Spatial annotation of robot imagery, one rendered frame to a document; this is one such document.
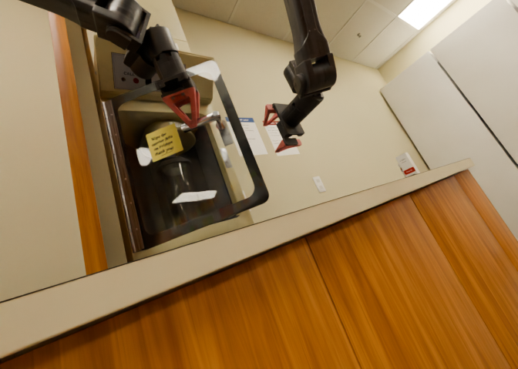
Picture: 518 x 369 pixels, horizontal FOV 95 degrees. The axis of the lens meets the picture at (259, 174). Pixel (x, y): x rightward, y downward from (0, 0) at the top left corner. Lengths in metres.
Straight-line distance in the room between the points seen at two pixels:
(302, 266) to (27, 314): 0.32
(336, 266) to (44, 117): 1.17
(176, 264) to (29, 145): 0.98
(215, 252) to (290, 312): 0.15
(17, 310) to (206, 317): 0.17
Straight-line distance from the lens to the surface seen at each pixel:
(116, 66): 0.76
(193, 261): 0.30
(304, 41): 0.56
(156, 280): 0.29
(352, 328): 0.48
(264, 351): 0.37
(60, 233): 1.06
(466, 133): 3.24
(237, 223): 0.68
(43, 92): 1.35
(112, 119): 0.71
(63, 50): 0.75
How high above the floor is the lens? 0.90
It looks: 17 degrees up
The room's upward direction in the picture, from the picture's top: 22 degrees counter-clockwise
